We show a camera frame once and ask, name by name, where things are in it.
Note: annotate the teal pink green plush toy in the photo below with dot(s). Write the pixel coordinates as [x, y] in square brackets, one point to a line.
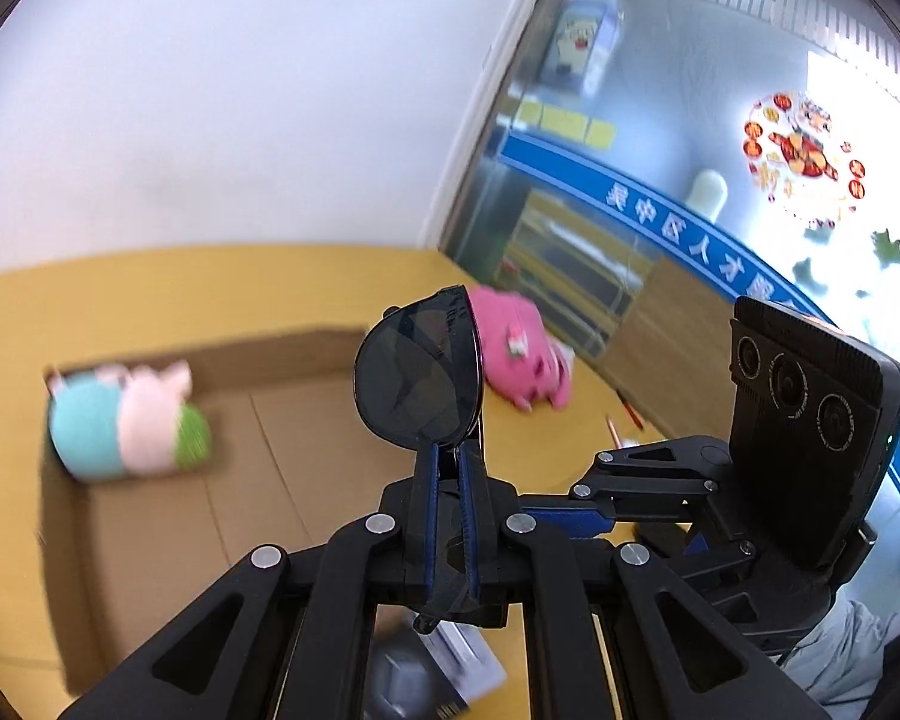
[120, 427]

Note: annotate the black product box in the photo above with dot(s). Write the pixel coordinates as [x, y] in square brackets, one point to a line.
[397, 682]

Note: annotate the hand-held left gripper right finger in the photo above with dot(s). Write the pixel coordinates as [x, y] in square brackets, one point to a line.
[471, 525]

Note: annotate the cartoon poster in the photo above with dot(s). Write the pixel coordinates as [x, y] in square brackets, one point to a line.
[577, 37]

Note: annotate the brown cardboard box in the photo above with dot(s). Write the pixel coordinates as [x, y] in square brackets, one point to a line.
[195, 540]

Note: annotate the yellow shelf unit behind glass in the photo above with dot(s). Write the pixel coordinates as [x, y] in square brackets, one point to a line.
[570, 262]

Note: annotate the red window sticker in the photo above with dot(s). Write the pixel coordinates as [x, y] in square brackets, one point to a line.
[795, 150]

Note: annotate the person's right forearm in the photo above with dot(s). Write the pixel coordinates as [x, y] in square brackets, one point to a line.
[840, 660]

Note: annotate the yellow sticky note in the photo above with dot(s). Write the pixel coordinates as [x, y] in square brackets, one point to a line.
[566, 121]
[529, 114]
[600, 133]

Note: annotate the red pen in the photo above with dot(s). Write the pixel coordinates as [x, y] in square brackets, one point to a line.
[630, 408]

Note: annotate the blue banner strip on glass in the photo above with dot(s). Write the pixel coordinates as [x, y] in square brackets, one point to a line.
[645, 202]

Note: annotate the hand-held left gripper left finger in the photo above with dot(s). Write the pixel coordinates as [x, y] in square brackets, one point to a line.
[427, 510]

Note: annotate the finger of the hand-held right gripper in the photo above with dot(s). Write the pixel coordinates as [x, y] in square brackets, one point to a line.
[570, 521]
[720, 559]

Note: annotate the black sunglasses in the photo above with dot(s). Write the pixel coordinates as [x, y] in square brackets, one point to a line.
[412, 367]

